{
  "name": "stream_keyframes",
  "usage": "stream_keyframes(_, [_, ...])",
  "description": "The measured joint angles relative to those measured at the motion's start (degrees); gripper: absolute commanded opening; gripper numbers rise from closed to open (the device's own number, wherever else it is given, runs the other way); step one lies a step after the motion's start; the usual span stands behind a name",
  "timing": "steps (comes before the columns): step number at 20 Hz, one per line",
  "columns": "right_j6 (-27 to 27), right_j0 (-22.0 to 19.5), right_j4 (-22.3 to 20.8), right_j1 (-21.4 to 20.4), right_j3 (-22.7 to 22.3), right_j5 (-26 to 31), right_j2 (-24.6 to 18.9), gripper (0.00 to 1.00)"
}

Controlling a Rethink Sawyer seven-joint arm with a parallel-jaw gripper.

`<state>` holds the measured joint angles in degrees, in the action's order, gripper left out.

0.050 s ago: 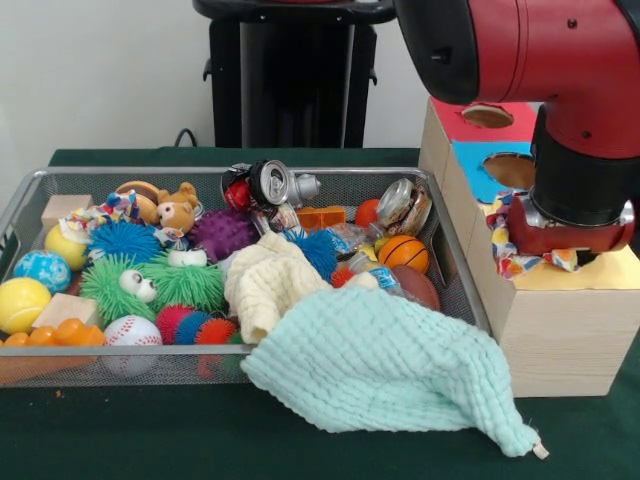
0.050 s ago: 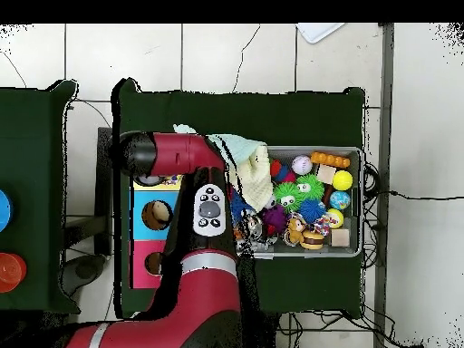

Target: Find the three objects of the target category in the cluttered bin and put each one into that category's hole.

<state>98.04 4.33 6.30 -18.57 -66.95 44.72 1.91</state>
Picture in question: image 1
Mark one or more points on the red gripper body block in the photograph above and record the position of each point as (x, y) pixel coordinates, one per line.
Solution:
(565, 240)

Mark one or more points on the colourful dotted cloth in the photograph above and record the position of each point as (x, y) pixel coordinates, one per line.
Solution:
(100, 212)
(502, 250)

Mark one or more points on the mint green waffle cloth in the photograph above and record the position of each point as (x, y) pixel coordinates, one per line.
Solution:
(380, 360)

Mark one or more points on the cream waffle cloth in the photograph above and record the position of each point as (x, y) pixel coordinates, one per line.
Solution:
(270, 285)

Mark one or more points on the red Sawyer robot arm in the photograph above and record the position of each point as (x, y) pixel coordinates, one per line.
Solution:
(550, 50)

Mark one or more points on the wooden box with three holes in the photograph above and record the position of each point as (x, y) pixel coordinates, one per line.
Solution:
(560, 340)

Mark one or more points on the purple spiky ball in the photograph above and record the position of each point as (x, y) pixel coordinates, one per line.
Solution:
(222, 232)

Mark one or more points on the green fuzzy toy with eyes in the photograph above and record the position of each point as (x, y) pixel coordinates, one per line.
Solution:
(195, 285)
(107, 295)

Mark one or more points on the small brown teddy bear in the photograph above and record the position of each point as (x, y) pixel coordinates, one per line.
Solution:
(177, 210)

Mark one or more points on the blue spiky rubber ball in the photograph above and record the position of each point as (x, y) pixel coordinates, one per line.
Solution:
(125, 240)

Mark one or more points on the white baseball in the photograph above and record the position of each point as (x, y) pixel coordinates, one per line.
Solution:
(134, 332)

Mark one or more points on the dark green table cloth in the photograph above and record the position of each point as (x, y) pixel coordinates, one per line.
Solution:
(150, 440)

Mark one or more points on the blue globe ball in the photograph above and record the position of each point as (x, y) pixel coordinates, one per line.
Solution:
(42, 272)

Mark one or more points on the yellow tennis ball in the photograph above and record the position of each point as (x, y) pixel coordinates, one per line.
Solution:
(22, 305)

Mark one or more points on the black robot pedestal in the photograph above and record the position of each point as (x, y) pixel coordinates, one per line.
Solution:
(300, 75)

